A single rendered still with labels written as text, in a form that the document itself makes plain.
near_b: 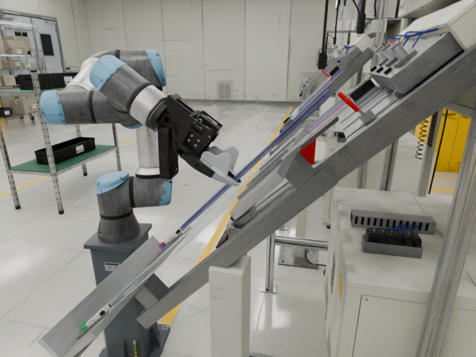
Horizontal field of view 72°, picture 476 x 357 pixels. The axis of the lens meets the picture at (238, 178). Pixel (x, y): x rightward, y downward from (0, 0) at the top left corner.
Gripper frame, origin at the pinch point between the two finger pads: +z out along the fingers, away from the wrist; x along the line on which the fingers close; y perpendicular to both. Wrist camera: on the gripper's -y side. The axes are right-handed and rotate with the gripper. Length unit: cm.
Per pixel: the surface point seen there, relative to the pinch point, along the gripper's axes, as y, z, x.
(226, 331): -15.8, 15.5, -16.7
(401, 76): 34.4, 15.0, 21.5
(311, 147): -13, 19, 116
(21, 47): -275, -476, 460
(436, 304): 1, 56, 14
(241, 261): -4.7, 10.0, -12.9
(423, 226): 5, 57, 49
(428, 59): 39.9, 16.8, 21.8
